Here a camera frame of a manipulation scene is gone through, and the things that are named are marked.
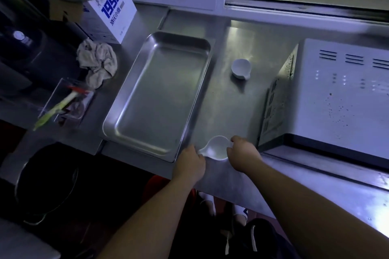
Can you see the person's left hand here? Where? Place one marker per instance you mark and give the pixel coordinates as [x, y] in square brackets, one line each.
[190, 167]

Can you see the person's right hand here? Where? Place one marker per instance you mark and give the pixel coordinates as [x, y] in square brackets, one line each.
[244, 154]

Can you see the white ceramic spoon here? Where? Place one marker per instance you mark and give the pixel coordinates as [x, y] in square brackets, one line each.
[217, 146]
[240, 67]

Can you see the silver microwave black door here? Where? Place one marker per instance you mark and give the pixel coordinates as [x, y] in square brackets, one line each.
[334, 101]

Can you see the person's left forearm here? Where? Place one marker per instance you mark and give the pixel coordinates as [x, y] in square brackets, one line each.
[152, 225]

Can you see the person's right forearm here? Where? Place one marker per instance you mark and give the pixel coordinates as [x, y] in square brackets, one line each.
[319, 216]

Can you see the person's left white slipper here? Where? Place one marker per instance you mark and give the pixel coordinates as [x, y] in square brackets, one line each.
[209, 204]

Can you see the person's white slipper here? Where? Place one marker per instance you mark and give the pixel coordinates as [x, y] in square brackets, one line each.
[241, 214]
[209, 204]

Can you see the person's right white slipper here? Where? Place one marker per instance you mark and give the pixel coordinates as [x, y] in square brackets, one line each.
[241, 214]

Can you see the stainless steel tray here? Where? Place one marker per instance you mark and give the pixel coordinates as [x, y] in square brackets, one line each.
[158, 95]

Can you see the red chili pepper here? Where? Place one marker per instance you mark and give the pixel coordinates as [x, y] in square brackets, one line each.
[79, 88]

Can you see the beige crumpled rag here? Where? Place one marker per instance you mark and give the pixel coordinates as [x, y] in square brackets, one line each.
[97, 61]

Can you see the black pot steel rim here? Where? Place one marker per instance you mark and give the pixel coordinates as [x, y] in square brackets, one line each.
[45, 183]

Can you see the green onion stalk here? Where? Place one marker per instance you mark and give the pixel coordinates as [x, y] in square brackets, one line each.
[54, 111]

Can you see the white box blue print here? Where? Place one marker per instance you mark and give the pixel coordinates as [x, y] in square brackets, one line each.
[112, 16]

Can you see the grey metal box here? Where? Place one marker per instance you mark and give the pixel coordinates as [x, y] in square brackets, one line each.
[21, 243]

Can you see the black appliance white logo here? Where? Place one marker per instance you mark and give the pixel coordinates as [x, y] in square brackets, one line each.
[30, 55]

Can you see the brown cardboard box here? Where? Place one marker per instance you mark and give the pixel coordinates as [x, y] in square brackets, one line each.
[63, 10]

